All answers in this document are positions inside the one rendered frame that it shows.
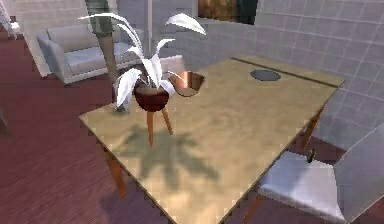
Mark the copper bowl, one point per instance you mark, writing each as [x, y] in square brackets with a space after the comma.
[188, 83]

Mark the light wooden table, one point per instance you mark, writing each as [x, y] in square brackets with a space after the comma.
[216, 133]

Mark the white-leaved plant in brown pot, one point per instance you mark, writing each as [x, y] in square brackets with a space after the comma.
[151, 96]

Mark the dark grey round plate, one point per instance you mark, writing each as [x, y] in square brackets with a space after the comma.
[265, 75]

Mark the framed dark picture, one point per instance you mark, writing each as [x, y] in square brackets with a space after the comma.
[228, 10]

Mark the grey armchair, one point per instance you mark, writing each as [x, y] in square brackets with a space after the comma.
[83, 53]

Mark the small black object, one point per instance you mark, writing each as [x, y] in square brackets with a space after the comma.
[311, 155]

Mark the white cushioned chair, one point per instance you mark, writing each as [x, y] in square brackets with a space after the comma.
[320, 183]

